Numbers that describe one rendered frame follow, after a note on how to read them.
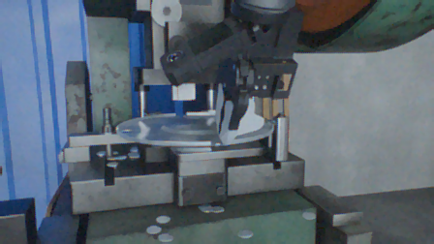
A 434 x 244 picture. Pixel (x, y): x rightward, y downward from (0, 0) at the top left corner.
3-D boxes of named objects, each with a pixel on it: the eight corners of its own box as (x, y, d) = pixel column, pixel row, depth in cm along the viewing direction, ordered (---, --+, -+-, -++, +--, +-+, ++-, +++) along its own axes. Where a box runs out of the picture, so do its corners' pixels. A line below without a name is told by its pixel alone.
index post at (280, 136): (289, 160, 73) (291, 113, 71) (275, 161, 72) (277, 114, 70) (282, 156, 75) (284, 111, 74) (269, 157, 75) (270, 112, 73)
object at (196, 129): (303, 139, 58) (303, 135, 58) (119, 154, 50) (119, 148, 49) (240, 113, 85) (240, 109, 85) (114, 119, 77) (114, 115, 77)
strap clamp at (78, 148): (146, 156, 75) (144, 108, 74) (59, 164, 71) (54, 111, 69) (143, 149, 81) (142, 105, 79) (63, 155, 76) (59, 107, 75)
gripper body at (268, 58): (288, 105, 48) (314, 15, 41) (228, 106, 45) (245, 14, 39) (265, 77, 54) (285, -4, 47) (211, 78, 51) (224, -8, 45)
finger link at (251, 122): (260, 154, 53) (274, 102, 48) (223, 157, 51) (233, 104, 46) (252, 141, 56) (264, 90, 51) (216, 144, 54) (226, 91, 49)
